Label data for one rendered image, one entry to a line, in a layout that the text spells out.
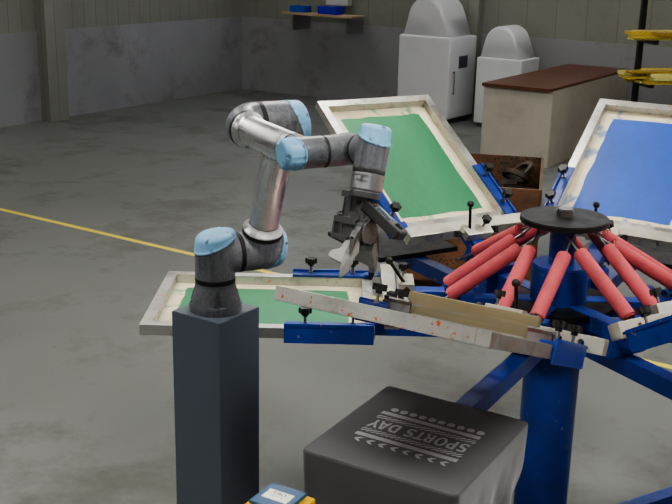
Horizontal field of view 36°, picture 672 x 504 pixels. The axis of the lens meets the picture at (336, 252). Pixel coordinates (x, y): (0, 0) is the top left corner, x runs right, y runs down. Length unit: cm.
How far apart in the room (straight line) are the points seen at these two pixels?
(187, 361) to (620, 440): 265
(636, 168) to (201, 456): 239
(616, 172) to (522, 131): 653
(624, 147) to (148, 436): 253
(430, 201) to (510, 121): 688
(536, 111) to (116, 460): 727
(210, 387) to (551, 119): 833
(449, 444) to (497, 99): 858
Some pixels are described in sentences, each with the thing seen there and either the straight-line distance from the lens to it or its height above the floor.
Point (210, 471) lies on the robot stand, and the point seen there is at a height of 73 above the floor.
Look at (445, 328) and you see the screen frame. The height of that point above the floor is 138.
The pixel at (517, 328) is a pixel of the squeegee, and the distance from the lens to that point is 295.
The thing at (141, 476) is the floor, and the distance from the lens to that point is 463.
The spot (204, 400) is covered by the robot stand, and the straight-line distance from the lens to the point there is 303.
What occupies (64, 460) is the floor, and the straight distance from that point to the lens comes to 481.
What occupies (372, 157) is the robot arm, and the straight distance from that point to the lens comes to 232.
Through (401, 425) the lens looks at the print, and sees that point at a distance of 289.
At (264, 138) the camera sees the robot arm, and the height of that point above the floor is 177.
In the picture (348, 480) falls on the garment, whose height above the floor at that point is 90.
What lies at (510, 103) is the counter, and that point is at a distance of 1113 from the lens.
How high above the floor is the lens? 223
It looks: 17 degrees down
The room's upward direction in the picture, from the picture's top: 1 degrees clockwise
